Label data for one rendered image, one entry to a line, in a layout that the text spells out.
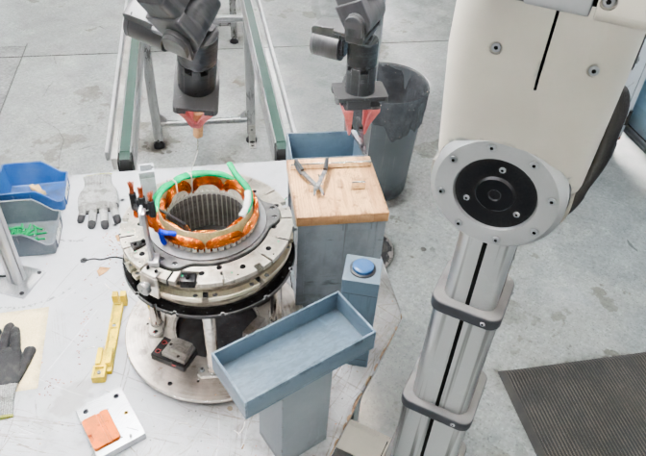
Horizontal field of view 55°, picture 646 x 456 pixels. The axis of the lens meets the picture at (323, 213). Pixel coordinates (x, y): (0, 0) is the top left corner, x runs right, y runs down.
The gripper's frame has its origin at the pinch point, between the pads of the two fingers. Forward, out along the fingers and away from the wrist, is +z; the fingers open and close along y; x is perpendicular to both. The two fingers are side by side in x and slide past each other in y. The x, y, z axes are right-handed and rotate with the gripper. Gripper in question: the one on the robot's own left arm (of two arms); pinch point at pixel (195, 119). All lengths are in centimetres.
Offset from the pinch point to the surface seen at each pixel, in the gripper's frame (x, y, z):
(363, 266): 32.0, 15.3, 20.7
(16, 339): -35, 20, 54
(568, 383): 133, 12, 121
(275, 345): 14.9, 31.5, 18.8
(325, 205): 26.2, 0.1, 24.9
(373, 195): 36.5, -2.8, 24.8
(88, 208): -28, -20, 68
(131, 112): -24, -70, 90
